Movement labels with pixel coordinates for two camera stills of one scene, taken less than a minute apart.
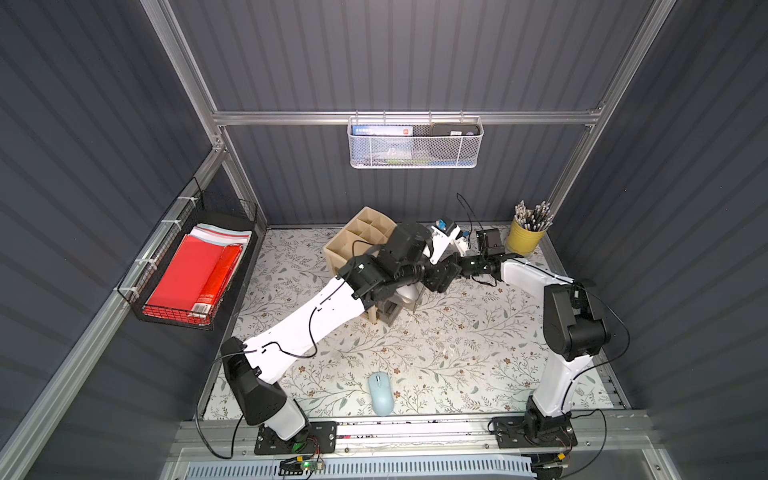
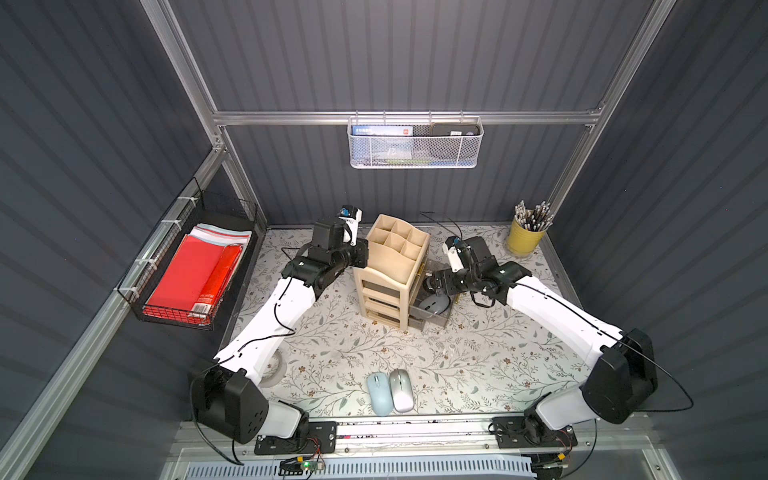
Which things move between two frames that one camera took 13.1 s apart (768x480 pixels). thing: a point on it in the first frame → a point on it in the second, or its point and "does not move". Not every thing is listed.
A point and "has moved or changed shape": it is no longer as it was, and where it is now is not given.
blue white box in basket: x=382 y=142 does not move
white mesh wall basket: x=415 y=142 does not move
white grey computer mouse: x=408 y=293 → x=402 y=390
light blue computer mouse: x=381 y=394 does not move
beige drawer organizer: x=367 y=229 has moved or changed shape
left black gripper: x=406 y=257 → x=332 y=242
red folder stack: x=194 y=280 does not move
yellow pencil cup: x=523 y=241 does not move
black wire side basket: x=184 y=275 does not move
